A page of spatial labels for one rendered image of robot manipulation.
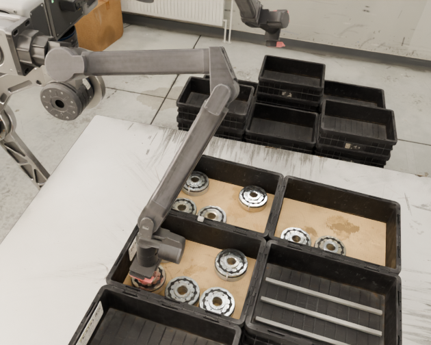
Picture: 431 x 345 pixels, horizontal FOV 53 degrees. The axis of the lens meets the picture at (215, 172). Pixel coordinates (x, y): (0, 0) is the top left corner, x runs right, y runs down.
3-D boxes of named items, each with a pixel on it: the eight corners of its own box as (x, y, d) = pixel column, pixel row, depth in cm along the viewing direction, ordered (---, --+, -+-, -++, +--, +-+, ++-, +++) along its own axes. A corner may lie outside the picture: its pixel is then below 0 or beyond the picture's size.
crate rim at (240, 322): (104, 287, 120) (102, 282, 118) (147, 210, 141) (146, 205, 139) (242, 330, 113) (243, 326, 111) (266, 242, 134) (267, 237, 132)
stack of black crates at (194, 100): (176, 162, 269) (175, 103, 238) (189, 133, 290) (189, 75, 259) (238, 174, 264) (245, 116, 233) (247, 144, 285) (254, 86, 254)
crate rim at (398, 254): (266, 242, 134) (267, 237, 132) (284, 179, 155) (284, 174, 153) (398, 278, 127) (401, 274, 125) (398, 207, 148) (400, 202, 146)
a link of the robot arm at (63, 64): (239, 42, 101) (234, 41, 91) (240, 100, 104) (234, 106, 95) (63, 47, 109) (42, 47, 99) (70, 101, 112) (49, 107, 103)
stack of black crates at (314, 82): (250, 135, 293) (258, 77, 261) (256, 109, 314) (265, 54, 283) (308, 146, 288) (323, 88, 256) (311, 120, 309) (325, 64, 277)
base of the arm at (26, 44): (36, 59, 112) (24, 15, 104) (65, 64, 111) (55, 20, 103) (18, 77, 106) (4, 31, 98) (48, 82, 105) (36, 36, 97)
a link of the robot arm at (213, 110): (222, 75, 104) (215, 79, 93) (243, 87, 104) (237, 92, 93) (144, 213, 118) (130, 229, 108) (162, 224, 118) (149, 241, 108)
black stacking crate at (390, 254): (263, 260, 140) (267, 239, 133) (280, 197, 161) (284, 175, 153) (387, 295, 133) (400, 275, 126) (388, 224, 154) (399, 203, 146)
